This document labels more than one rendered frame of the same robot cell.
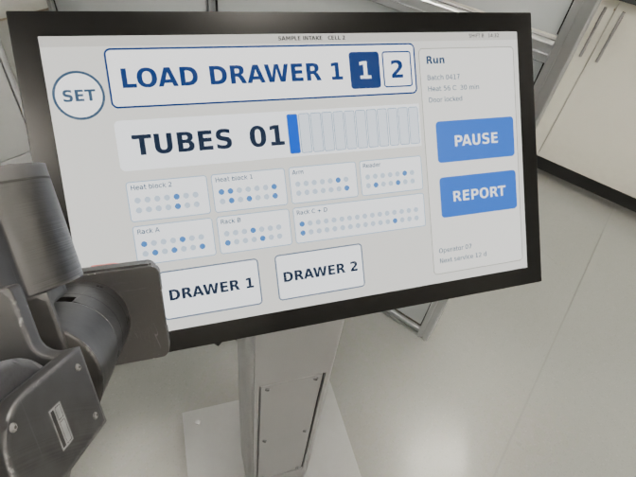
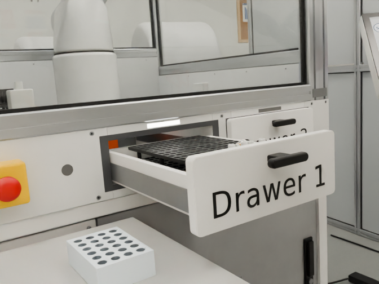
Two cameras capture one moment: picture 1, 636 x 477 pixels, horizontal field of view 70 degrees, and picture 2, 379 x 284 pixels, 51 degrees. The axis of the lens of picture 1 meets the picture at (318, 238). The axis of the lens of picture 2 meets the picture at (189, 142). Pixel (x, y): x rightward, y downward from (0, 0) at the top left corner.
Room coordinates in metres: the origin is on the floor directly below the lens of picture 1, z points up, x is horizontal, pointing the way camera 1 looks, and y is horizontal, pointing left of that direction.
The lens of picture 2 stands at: (-1.09, 0.10, 1.03)
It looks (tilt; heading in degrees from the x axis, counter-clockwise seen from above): 9 degrees down; 31
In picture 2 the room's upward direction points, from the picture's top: 4 degrees counter-clockwise
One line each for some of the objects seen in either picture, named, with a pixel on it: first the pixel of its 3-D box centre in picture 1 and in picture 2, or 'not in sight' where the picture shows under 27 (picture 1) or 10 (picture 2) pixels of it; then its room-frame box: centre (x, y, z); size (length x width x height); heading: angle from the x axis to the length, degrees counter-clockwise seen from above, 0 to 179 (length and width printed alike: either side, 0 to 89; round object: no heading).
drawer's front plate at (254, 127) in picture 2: not in sight; (273, 134); (-0.10, 0.43, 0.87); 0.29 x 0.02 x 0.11; 154
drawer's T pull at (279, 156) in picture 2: not in sight; (282, 158); (-0.53, 0.27, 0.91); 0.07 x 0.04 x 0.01; 154
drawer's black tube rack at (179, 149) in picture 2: not in sight; (195, 162); (-0.43, 0.48, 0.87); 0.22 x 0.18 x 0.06; 64
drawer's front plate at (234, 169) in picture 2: not in sight; (269, 177); (-0.52, 0.30, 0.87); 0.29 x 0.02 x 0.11; 154
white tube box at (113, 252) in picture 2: not in sight; (109, 257); (-0.68, 0.49, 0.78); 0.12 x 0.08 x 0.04; 64
